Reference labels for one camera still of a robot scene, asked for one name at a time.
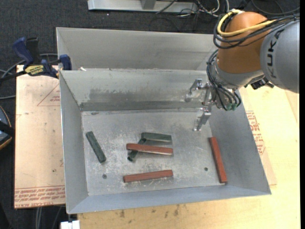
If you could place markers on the dark green flat block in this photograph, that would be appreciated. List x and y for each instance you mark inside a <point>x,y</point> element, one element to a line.
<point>157,137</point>
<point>96,147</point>
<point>134,154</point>

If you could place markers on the red-brown flat block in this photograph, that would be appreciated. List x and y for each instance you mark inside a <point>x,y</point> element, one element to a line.
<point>147,176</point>
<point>218,160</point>
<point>150,149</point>

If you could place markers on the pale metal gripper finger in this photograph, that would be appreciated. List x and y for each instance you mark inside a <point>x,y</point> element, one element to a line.
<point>202,120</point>
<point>193,90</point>

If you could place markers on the brown cardboard board, red print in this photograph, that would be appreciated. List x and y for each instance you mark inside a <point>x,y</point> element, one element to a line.
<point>38,132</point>

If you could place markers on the black cylinder on white bracket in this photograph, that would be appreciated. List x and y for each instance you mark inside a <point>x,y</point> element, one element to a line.
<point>260,83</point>

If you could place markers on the grey metal bin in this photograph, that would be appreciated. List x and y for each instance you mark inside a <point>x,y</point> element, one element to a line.
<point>133,94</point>

